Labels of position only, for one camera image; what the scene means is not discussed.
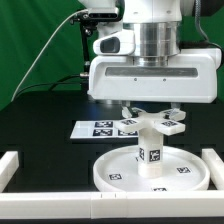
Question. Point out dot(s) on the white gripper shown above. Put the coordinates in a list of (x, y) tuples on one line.
[(188, 77)]

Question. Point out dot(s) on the white cross-shaped table base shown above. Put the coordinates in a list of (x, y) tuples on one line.
[(167, 122)]

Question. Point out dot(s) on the white round table top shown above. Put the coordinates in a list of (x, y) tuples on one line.
[(117, 170)]

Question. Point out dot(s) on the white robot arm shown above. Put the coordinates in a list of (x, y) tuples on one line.
[(138, 57)]

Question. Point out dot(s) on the white marker tag plate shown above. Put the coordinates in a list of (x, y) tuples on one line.
[(103, 129)]

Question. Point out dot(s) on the white U-shaped obstacle fence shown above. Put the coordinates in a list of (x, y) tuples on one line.
[(96, 205)]

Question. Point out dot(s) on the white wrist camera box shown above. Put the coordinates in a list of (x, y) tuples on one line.
[(118, 43)]

